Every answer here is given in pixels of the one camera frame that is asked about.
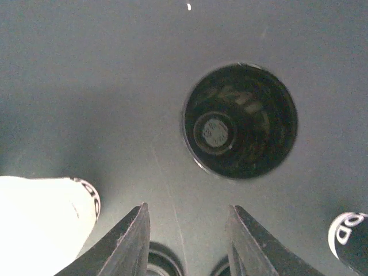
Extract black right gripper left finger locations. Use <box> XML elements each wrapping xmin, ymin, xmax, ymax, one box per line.
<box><xmin>58</xmin><ymin>202</ymin><xmax>150</xmax><ymax>276</ymax></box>

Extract black paper cup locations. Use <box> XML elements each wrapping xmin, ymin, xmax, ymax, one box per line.
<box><xmin>181</xmin><ymin>63</ymin><xmax>298</xmax><ymax>180</ymax></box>

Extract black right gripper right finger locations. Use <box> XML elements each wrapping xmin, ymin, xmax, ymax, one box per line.
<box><xmin>225</xmin><ymin>205</ymin><xmax>322</xmax><ymax>276</ymax></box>

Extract black cup lid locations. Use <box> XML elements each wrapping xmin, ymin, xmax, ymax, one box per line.
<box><xmin>146</xmin><ymin>241</ymin><xmax>185</xmax><ymax>276</ymax></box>

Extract tall stack of paper cups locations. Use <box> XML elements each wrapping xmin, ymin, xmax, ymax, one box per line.
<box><xmin>328</xmin><ymin>212</ymin><xmax>367</xmax><ymax>275</ymax></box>

